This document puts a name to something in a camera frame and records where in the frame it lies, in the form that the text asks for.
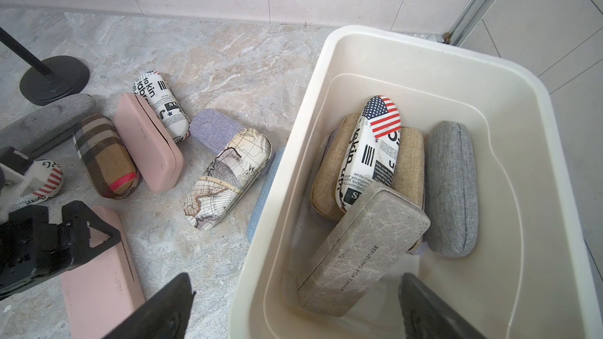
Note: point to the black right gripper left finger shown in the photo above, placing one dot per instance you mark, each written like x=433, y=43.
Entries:
x=165, y=315

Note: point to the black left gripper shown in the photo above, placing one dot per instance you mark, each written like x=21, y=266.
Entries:
x=33, y=249

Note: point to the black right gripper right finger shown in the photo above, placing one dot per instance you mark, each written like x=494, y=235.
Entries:
x=426, y=315

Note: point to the light grey rectangular glasses case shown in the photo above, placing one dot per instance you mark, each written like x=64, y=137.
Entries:
x=378, y=230

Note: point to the cream plastic storage box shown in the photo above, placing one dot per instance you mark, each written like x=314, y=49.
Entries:
x=529, y=275

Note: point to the dark grey glasses case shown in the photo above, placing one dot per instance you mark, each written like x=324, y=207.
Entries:
x=451, y=195

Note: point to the tan fabric glasses case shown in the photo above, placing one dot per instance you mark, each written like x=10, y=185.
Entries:
x=322, y=196

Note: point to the pink glasses case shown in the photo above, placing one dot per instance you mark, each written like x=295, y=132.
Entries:
x=102, y=293
x=155, y=154

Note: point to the grey fabric glasses case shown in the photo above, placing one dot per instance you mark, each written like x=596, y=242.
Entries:
x=41, y=131

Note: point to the brown plaid glasses case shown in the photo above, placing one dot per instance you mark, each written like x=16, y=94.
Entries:
x=108, y=164

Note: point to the map print glasses case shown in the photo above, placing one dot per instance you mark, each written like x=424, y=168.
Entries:
x=227, y=178

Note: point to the black microphone stand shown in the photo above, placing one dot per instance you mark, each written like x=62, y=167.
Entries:
x=51, y=79

